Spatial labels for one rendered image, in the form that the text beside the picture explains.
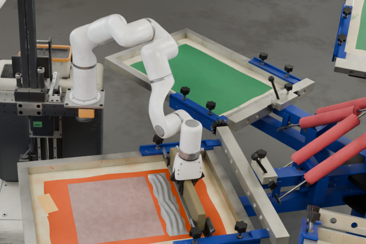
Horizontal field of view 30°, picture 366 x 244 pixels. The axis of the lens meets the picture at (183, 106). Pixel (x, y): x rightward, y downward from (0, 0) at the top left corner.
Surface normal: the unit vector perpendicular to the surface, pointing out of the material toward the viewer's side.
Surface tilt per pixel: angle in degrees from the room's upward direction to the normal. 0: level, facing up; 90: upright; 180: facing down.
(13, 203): 0
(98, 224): 0
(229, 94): 0
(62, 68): 92
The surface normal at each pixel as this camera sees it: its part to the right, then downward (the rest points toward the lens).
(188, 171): 0.22, 0.56
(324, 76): 0.07, -0.85
